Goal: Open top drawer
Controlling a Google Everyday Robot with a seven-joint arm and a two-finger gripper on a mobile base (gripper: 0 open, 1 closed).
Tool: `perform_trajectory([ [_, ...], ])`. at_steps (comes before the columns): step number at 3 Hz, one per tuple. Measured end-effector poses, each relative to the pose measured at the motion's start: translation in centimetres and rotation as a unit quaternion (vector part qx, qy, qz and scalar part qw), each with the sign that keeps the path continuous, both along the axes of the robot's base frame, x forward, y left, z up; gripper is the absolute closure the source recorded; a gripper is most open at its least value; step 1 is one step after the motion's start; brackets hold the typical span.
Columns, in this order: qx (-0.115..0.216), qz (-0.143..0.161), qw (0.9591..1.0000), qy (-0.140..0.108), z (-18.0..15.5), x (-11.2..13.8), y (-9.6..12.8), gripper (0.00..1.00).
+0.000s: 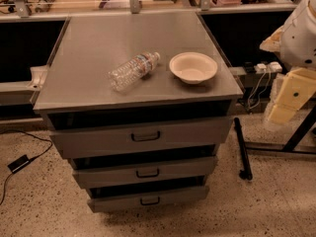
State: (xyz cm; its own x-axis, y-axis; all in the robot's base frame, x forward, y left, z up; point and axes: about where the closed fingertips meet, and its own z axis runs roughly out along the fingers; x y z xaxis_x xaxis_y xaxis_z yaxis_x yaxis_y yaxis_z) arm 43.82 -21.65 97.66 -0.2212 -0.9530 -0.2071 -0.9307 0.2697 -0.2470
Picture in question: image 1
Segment grey top drawer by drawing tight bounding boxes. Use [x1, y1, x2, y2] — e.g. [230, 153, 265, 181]
[50, 117, 232, 159]

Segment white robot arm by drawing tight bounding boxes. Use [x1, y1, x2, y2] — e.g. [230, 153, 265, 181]
[260, 0, 316, 124]

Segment black metal stand frame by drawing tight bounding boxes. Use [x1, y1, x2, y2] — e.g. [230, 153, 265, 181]
[244, 106, 316, 155]

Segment metal shelf rack frame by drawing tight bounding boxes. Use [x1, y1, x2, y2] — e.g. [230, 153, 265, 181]
[0, 0, 316, 22]

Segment grey metal drawer cabinet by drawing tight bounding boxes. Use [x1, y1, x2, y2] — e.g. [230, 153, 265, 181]
[35, 12, 242, 200]

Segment grey drawer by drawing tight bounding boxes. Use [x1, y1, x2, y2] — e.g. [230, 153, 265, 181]
[50, 117, 232, 159]
[88, 186, 209, 212]
[73, 156, 217, 189]

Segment black power adapter with cable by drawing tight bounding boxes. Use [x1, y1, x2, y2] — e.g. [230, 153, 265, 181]
[0, 129, 53, 205]

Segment white paper bowl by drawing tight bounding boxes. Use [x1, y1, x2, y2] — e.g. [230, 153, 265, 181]
[169, 52, 218, 85]

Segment grey middle drawer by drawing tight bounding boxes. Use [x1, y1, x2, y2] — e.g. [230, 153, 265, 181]
[73, 156, 217, 189]

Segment white power plugs with cables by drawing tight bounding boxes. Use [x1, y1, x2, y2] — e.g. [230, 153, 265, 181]
[247, 61, 282, 110]

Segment grey bottom drawer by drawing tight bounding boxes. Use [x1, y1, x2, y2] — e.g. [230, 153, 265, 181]
[88, 186, 209, 212]

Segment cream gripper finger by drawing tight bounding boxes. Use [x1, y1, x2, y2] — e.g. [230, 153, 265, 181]
[260, 27, 283, 52]
[268, 67, 316, 124]

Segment clear plastic water bottle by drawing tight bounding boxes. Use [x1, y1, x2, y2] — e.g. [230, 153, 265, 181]
[108, 52, 160, 92]

